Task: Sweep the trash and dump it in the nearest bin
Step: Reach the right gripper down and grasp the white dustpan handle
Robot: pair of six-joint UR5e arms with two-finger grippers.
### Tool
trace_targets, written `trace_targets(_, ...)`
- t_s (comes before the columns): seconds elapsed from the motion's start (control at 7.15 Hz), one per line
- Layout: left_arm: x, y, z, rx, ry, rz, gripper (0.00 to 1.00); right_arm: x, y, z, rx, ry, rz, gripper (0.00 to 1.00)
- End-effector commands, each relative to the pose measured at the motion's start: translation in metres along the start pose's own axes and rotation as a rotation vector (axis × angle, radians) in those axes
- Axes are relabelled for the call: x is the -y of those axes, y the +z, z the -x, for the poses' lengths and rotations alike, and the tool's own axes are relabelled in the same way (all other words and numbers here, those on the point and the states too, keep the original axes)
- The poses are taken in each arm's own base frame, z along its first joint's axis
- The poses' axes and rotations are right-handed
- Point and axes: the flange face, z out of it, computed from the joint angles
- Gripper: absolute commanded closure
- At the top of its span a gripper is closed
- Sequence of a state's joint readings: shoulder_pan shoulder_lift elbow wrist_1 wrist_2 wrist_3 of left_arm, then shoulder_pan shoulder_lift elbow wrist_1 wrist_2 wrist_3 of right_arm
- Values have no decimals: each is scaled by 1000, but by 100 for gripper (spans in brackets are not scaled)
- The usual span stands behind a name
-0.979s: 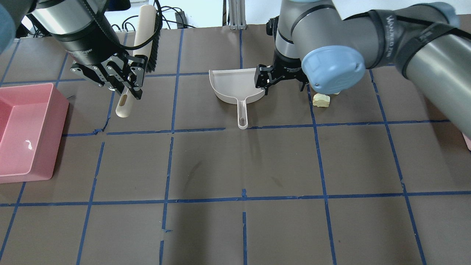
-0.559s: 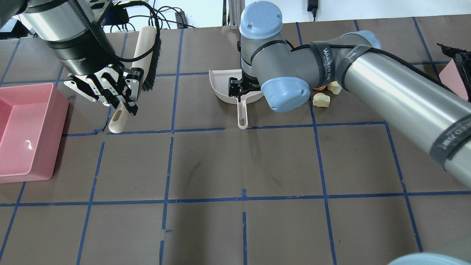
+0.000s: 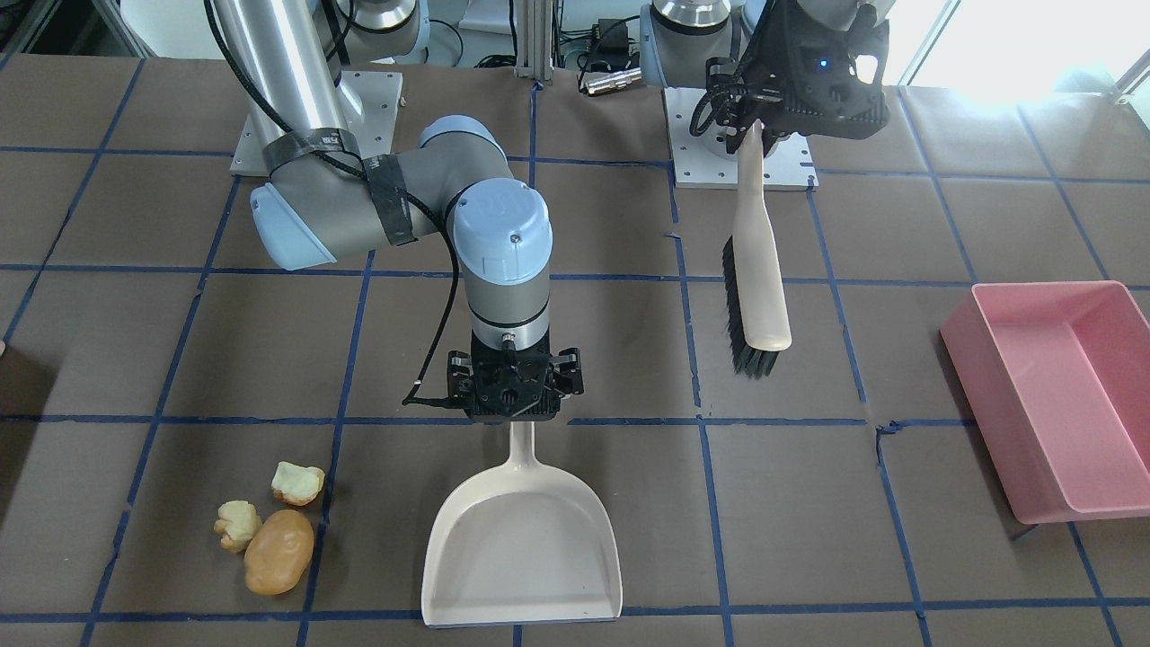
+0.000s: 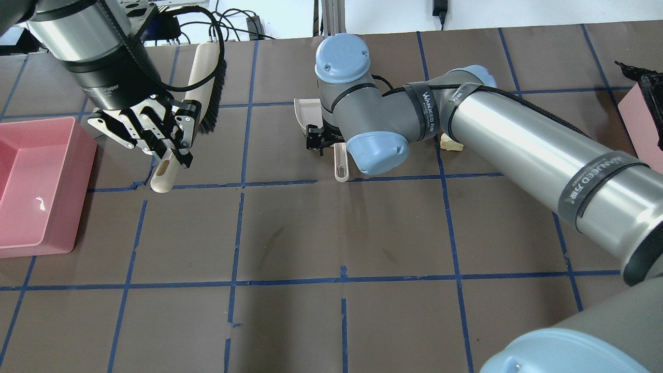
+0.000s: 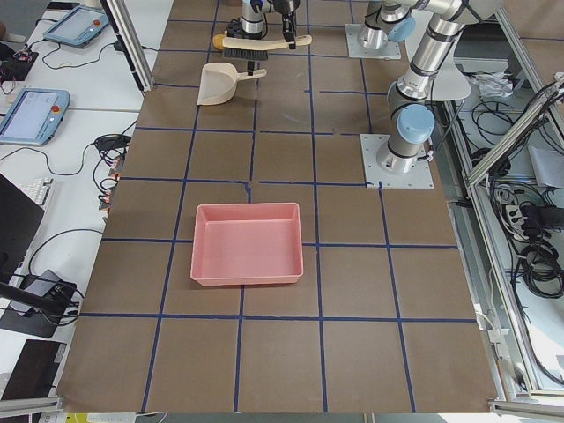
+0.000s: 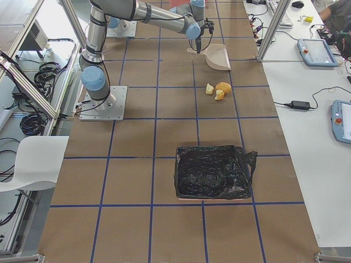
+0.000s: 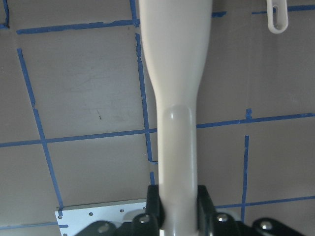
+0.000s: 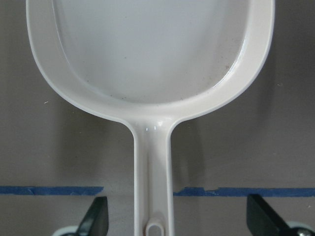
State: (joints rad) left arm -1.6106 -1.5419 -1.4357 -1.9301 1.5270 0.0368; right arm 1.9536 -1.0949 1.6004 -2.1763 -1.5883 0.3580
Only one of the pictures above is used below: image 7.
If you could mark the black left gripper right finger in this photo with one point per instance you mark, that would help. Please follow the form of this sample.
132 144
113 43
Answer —
210 221

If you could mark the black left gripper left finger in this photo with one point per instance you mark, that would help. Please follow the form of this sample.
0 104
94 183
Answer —
150 222

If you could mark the beige hand brush black bristles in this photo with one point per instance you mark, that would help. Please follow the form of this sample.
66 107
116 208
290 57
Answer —
175 38

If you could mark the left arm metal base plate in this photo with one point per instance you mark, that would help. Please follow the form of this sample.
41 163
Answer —
72 219

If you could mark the beige plastic dustpan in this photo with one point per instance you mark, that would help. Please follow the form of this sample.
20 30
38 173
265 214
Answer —
277 16

